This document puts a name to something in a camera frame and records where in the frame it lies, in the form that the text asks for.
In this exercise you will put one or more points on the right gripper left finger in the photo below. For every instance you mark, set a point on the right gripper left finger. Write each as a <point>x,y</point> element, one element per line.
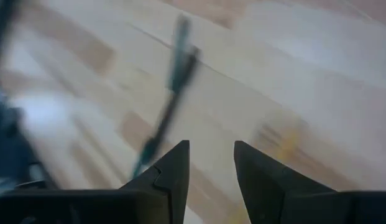
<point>175,174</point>

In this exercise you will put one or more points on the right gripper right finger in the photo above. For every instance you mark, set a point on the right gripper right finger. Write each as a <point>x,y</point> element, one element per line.
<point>258,186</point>

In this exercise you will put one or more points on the green crayon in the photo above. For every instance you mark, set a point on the green crayon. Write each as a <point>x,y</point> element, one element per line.
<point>180,53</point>
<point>146,155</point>

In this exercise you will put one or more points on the black pen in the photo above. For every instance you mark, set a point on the black pen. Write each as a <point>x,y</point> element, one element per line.
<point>168,115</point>

